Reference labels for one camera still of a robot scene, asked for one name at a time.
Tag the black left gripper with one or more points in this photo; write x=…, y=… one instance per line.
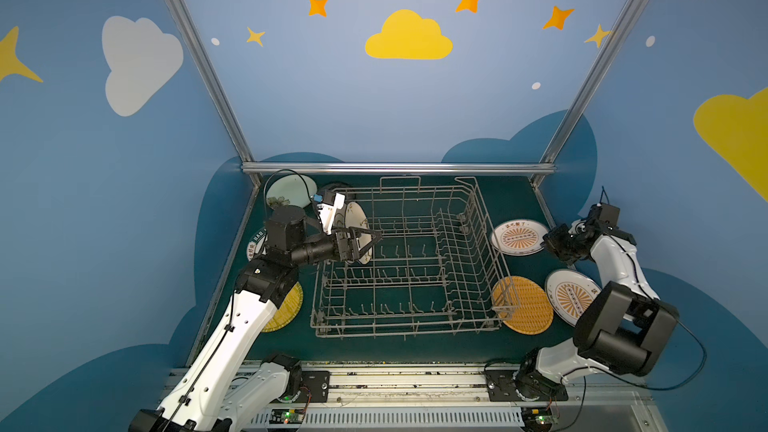
x=349, y=244

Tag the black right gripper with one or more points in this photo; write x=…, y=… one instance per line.
x=555, y=243

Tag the cream plate floral rim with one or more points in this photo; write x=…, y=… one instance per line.
x=354, y=216

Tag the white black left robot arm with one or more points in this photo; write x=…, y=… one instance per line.
x=203, y=400

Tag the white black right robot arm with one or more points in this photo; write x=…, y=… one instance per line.
x=623, y=331

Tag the white orange sunburst plate right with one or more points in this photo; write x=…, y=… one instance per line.
x=570, y=293

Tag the dark black plate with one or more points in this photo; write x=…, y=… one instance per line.
x=336, y=189

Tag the orange woven plate right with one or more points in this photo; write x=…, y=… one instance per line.
x=522, y=305

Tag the pale green floral plate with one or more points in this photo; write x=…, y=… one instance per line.
x=291, y=190

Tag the yellow woven plate left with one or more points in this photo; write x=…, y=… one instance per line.
x=288, y=310

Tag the white plate green text rim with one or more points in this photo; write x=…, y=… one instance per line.
x=255, y=244

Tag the right green circuit board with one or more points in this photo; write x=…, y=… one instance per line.
x=537, y=420

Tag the green circuit board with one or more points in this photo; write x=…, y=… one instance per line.
x=537, y=420
x=286, y=417

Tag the left green circuit board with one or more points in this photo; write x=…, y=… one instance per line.
x=286, y=417

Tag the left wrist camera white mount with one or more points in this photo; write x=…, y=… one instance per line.
x=327, y=206

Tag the grey wire dish rack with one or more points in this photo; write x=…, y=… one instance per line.
x=434, y=270

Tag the horizontal aluminium frame bar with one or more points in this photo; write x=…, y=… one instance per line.
x=495, y=169

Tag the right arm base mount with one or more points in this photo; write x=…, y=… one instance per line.
x=509, y=385

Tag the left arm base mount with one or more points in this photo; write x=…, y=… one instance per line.
x=309, y=386

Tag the aluminium rail base frame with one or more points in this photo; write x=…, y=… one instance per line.
x=425, y=397

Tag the right diagonal aluminium post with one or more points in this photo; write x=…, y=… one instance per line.
x=627, y=18

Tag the diagonal aluminium post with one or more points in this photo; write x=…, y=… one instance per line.
x=183, y=20
x=627, y=18

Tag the left diagonal aluminium post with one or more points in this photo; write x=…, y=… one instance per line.
x=183, y=20

